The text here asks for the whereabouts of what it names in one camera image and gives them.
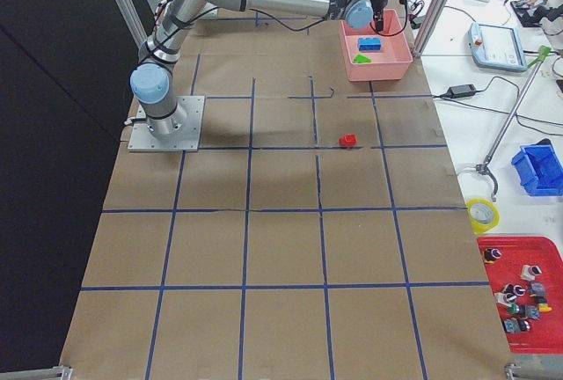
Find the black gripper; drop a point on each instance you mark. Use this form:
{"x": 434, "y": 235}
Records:
{"x": 378, "y": 9}

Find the blue toy block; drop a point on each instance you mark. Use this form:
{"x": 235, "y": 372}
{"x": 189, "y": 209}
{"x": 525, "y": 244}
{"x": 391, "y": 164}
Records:
{"x": 369, "y": 44}

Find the green toy block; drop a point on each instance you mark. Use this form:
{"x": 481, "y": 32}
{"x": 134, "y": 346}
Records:
{"x": 361, "y": 59}

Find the pink plastic box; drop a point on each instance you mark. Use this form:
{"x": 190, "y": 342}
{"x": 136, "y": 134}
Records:
{"x": 372, "y": 56}

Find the black power adapter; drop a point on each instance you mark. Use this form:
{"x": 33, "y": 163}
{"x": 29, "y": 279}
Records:
{"x": 461, "y": 91}

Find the teach pendant tablet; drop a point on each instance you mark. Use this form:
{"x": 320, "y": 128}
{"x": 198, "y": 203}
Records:
{"x": 496, "y": 47}

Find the red toy block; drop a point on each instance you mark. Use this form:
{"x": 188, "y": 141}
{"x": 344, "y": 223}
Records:
{"x": 348, "y": 141}

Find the reacher grabber tool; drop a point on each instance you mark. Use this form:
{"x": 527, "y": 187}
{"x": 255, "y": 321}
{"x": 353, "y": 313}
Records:
{"x": 483, "y": 168}

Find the blue storage bin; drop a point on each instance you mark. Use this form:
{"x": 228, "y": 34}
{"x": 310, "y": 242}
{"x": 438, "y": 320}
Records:
{"x": 539, "y": 169}

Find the yellow tape roll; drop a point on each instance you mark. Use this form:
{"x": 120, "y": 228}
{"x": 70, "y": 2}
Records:
{"x": 483, "y": 215}

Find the red plastic tray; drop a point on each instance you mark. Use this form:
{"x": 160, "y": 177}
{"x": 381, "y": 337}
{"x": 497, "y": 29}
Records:
{"x": 525, "y": 276}

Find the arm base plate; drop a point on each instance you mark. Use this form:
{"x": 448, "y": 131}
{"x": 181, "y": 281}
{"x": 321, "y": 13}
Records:
{"x": 179, "y": 132}

